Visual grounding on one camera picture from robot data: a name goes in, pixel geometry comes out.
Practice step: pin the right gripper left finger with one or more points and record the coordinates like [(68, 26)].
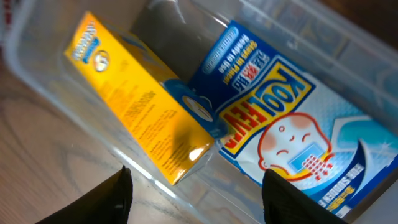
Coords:
[(108, 203)]

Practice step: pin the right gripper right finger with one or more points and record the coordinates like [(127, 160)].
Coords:
[(285, 204)]

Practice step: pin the clear plastic container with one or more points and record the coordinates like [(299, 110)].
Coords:
[(79, 133)]

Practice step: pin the yellow medicine box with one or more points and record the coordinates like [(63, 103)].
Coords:
[(173, 125)]

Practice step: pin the blue Kool Fever box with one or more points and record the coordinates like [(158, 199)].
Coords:
[(282, 118)]

